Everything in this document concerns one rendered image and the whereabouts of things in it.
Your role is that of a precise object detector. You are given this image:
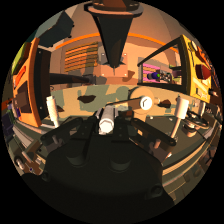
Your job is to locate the purple box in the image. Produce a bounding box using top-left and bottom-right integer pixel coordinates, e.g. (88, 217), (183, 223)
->
(1, 111), (17, 139)

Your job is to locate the beige round selector knob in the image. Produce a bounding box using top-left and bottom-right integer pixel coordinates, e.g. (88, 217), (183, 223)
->
(181, 124), (197, 139)

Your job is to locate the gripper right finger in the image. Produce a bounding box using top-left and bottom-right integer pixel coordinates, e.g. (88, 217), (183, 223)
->
(112, 108), (177, 153)

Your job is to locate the red mushroom button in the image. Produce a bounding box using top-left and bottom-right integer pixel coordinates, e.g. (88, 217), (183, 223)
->
(195, 64), (212, 81)

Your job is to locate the green box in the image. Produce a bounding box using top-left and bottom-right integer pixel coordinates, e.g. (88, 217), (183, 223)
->
(10, 41), (33, 76)

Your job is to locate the white knurled grip lever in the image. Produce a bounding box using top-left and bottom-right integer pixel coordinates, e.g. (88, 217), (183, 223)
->
(45, 95), (62, 129)

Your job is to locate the black round shaft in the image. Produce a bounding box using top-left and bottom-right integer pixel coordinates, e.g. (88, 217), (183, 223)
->
(48, 73), (97, 86)

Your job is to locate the pink tray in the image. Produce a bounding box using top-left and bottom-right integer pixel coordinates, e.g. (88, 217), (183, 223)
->
(142, 62), (162, 83)

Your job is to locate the beige lever with white grip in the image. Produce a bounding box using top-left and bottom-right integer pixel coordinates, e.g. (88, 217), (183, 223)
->
(98, 95), (153, 136)

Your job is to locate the black frame tray stand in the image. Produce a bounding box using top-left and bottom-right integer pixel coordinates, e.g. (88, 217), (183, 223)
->
(136, 36), (187, 94)

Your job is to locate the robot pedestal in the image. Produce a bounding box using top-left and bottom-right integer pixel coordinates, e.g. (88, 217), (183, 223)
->
(83, 0), (145, 71)

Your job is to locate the dark teal cabinet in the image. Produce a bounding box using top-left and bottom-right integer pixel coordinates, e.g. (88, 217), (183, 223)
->
(34, 10), (75, 48)

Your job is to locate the blue cylinder with green tip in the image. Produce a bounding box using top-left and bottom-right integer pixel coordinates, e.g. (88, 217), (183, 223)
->
(146, 72), (161, 81)

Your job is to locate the black handwheel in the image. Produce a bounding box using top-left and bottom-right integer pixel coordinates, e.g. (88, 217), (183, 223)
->
(185, 109), (210, 130)

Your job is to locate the small white pin handle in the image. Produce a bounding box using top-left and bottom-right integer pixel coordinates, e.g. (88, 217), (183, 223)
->
(13, 155), (27, 171)

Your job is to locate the grey-green lathe apron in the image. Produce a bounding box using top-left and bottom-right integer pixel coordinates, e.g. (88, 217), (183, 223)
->
(40, 114), (212, 169)

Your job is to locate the beige and grey lathe body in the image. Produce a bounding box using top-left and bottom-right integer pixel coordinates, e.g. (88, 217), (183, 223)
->
(49, 32), (204, 122)

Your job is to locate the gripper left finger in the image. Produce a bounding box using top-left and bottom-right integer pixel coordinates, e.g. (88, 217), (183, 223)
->
(40, 108), (104, 158)

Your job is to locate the yellow control panel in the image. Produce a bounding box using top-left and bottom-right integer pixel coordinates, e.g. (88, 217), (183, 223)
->
(179, 33), (213, 104)

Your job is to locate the orange control box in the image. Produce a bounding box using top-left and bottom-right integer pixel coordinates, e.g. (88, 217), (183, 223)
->
(12, 37), (52, 129)

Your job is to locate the white smooth grip lever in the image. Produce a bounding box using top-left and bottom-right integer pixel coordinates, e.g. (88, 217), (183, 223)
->
(169, 96), (190, 139)

